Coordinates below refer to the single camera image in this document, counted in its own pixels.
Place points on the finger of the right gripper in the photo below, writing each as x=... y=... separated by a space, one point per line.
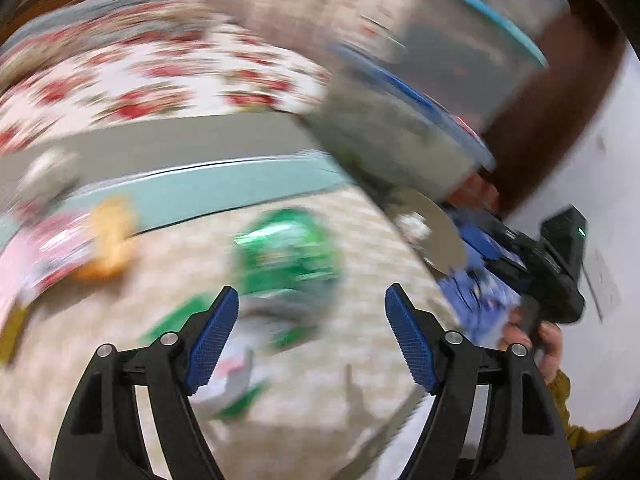
x=479 y=245

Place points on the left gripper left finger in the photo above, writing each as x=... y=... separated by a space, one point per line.
x=101 y=436

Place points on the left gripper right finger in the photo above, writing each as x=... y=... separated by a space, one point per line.
x=523 y=436

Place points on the green soda can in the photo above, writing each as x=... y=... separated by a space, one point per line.
x=287 y=258

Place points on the red white snack wrapper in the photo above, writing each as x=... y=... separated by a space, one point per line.
x=54 y=248

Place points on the orange food picture wrapper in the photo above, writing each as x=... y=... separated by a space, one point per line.
x=236 y=385

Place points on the person's right hand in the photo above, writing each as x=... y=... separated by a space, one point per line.
x=549 y=340

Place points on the round cardboard disc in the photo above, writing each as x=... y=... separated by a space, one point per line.
x=428 y=229

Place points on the yellow pink cardboard box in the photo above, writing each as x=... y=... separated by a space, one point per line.
x=24 y=273

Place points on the middle clear teal-rimmed bin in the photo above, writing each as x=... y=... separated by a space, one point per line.
x=465 y=56

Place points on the beige chevron quilt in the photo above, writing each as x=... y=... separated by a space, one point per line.
x=204 y=300

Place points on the crumpled white red tissue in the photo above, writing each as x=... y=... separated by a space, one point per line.
x=48 y=177

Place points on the floral bed sheet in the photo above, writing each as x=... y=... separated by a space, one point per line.
x=230 y=70

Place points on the floral patchwork pillow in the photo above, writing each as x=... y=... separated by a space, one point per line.
x=93 y=11

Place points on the clear bin with blue handle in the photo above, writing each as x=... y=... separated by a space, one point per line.
x=372 y=122

